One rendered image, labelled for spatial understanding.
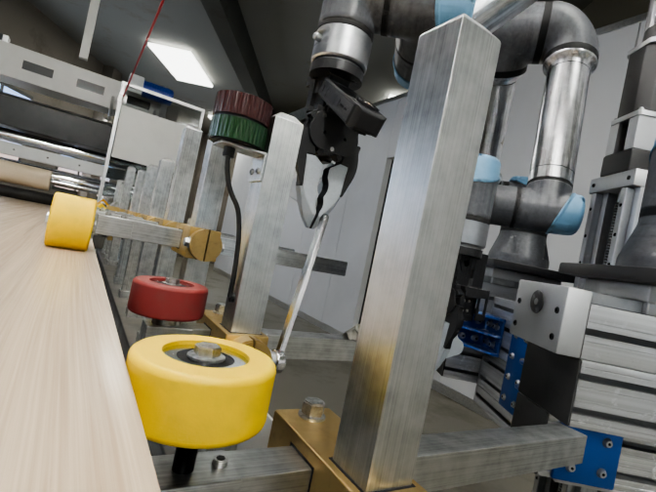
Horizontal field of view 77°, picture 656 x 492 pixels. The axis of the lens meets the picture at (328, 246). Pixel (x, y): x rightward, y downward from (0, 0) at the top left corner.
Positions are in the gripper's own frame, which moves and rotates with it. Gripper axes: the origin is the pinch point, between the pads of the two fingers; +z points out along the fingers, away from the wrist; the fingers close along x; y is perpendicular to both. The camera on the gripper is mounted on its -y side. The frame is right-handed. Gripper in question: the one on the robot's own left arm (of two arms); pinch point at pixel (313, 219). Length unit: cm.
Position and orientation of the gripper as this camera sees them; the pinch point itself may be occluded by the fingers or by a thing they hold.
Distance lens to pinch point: 53.0
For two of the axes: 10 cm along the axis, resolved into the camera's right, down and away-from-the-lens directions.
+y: -5.1, -1.0, 8.5
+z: -2.0, 9.8, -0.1
